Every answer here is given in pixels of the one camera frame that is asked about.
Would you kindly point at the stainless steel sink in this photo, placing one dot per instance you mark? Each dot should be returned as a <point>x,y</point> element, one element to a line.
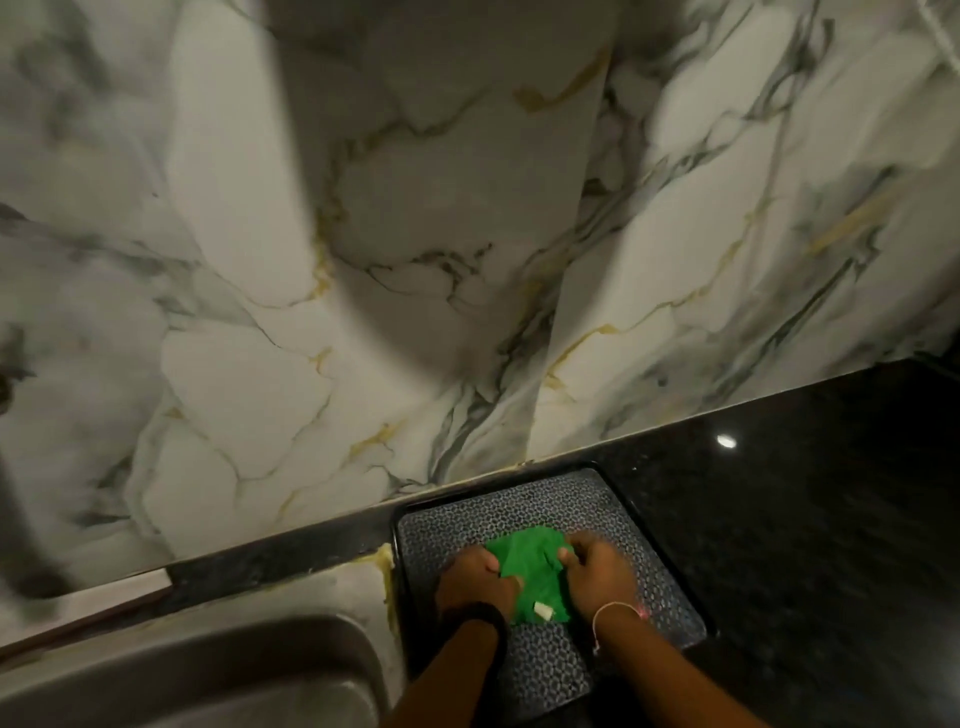
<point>187,682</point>

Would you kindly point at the black wristband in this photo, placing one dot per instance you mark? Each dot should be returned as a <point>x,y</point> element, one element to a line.
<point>480,613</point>

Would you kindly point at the black patterned tray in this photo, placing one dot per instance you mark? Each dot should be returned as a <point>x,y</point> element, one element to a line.
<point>637,525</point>

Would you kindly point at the green cloth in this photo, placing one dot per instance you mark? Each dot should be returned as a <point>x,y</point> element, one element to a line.
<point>534,564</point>

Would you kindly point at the person's right hand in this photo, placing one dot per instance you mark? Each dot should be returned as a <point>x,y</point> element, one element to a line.
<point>600,574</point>

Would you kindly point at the person's left hand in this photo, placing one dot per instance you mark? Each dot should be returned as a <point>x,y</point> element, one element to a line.
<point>471,581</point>

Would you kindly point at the person's left forearm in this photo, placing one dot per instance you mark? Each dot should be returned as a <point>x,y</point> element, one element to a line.
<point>450,679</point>

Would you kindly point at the person's left fingers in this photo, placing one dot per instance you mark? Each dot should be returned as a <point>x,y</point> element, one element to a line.
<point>501,576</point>

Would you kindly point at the person's right fingers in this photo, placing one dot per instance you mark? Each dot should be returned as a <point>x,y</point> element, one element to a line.
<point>571,559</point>

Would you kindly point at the person's right forearm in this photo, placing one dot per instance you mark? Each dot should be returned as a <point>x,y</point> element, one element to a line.
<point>667,679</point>

